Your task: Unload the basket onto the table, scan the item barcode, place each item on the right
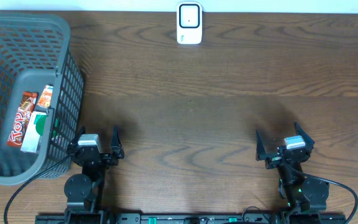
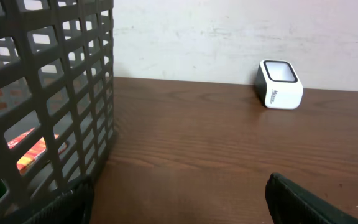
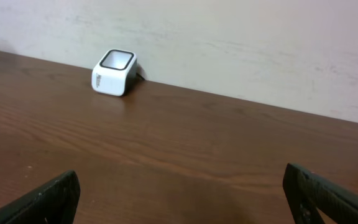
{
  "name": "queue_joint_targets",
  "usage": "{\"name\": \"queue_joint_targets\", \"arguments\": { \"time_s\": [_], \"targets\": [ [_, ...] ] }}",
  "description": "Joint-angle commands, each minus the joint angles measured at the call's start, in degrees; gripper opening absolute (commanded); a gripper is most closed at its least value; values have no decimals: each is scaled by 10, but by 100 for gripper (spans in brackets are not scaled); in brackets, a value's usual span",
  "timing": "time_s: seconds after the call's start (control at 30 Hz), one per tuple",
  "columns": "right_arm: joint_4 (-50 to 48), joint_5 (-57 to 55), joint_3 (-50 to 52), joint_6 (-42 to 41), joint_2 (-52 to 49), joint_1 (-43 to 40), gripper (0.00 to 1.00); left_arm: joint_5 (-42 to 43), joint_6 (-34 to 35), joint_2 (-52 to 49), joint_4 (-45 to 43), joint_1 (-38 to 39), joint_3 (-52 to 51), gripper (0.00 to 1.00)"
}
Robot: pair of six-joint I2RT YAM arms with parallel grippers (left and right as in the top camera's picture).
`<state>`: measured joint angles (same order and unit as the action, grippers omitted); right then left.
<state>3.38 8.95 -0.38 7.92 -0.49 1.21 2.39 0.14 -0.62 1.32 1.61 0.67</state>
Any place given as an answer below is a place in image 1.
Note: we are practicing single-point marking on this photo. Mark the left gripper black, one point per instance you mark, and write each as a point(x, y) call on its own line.
point(108, 156)

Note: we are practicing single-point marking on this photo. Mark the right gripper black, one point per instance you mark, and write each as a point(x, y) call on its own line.
point(311, 142)

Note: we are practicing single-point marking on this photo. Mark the white green carton box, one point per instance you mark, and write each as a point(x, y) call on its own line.
point(34, 133)

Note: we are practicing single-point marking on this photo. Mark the orange snack packet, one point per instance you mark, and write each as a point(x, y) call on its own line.
point(46, 97)

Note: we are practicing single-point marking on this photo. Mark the red Top chocolate bar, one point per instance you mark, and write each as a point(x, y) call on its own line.
point(21, 119)

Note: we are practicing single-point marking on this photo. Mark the green lid jar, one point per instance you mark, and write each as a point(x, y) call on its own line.
point(55, 131)

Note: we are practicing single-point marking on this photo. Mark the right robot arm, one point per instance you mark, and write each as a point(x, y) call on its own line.
point(306, 195)

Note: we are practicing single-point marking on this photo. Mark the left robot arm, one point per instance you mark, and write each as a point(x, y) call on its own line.
point(84, 191)

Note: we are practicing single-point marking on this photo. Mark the white barcode scanner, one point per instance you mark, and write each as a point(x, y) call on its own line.
point(189, 23)

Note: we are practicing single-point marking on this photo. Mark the grey plastic mesh basket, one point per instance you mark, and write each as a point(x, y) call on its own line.
point(35, 52)

